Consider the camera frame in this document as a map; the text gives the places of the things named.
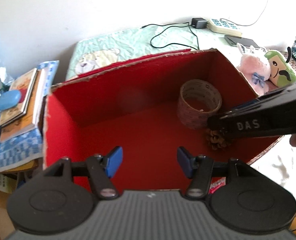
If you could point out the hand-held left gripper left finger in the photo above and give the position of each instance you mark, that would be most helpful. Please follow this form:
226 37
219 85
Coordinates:
115 160

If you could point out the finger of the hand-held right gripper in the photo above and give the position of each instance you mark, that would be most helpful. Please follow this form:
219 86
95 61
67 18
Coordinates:
247 104
220 125

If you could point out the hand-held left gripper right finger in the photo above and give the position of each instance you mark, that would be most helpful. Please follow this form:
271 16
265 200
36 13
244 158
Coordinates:
184 161

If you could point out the brown pine cone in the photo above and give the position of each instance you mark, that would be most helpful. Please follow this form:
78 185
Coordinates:
216 142

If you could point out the large red cardboard box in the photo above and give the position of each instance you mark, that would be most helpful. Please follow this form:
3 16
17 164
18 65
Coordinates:
138 135

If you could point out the large patterned tape roll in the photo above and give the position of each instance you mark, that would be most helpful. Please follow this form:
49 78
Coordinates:
187 115

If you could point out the pink plush rabbit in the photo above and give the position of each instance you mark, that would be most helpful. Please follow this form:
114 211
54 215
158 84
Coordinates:
252 65

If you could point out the green plush toy with moustache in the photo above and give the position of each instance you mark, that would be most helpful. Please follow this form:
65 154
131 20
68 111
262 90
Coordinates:
280 67

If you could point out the black smartphone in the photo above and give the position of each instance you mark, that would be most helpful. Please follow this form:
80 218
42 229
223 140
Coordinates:
241 41

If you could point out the white power strip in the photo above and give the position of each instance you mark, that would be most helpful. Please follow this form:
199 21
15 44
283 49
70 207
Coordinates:
222 26

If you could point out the stack of books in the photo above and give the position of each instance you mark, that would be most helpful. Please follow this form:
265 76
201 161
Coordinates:
30 120

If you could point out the black power adapter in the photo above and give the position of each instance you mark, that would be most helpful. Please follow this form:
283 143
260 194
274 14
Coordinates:
199 23

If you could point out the blue and white booklet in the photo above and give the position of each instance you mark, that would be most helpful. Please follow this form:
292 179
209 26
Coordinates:
49 80

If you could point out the blue patterned cloth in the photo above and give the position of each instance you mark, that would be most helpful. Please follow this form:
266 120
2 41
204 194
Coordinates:
10 150

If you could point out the orange picture book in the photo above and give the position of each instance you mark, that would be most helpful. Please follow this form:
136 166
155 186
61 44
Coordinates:
18 97

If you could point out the pale green bear print quilt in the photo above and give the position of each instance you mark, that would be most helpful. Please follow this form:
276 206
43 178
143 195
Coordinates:
128 40

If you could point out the blue oval case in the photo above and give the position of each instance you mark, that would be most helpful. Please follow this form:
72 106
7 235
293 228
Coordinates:
8 100

